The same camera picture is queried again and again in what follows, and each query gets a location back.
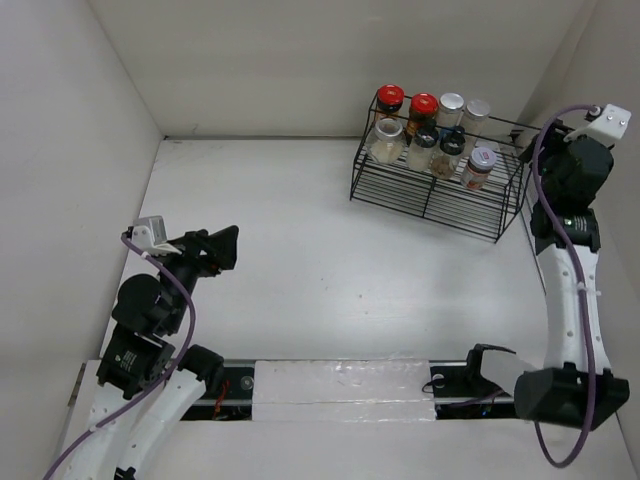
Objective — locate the foil lid spice bottle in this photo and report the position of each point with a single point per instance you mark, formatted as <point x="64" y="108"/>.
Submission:
<point x="474" y="115"/>

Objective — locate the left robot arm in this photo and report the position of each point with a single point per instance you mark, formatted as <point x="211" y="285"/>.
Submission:
<point x="255" y="250"/>

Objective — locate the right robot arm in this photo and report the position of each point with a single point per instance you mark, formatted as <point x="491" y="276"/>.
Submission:
<point x="575" y="386"/>

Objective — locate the glass jar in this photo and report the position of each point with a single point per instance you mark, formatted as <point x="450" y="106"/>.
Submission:
<point x="385" y="143"/>

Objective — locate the black cap spice shaker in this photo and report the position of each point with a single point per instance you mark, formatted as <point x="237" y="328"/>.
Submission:
<point x="445" y="159"/>

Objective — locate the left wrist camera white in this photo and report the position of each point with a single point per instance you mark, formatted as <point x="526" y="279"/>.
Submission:
<point x="148" y="235"/>

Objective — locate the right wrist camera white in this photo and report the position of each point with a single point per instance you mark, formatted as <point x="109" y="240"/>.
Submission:
<point x="607" y="126"/>

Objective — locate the black cap seasoning bottle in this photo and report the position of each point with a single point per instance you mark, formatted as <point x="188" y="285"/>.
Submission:
<point x="421" y="148"/>

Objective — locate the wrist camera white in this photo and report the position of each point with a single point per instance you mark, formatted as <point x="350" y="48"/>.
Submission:
<point x="607" y="126"/>
<point x="148" y="235"/>

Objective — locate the metal base rail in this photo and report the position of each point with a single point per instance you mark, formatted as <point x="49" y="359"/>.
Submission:
<point x="453" y="401"/>

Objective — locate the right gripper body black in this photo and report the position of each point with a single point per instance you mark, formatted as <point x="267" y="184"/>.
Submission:
<point x="553" y="152"/>

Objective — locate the white lid paste jar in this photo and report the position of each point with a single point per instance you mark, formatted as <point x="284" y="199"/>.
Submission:
<point x="480" y="164"/>

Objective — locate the silver lid spice bottle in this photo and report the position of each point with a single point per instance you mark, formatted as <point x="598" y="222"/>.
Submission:
<point x="450" y="107"/>

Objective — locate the red lid sauce jar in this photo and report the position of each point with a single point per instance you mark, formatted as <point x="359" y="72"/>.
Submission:
<point x="423" y="106"/>
<point x="389" y="101"/>

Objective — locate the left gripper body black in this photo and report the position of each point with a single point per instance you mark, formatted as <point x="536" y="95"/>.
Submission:
<point x="191" y="264"/>

